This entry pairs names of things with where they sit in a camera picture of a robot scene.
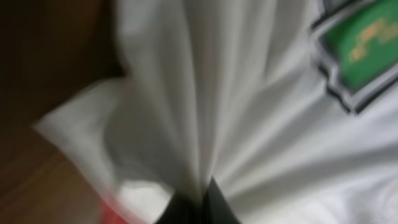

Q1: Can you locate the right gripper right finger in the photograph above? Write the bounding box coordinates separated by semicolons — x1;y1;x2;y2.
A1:
203;179;239;224

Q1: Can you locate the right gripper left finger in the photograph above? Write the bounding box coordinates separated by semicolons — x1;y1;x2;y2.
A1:
155;192;203;224

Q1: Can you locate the white graphic t-shirt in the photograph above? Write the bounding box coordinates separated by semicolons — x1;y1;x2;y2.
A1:
36;0;397;223

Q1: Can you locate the red printed t-shirt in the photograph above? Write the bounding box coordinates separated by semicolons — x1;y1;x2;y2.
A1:
99;201;128;224

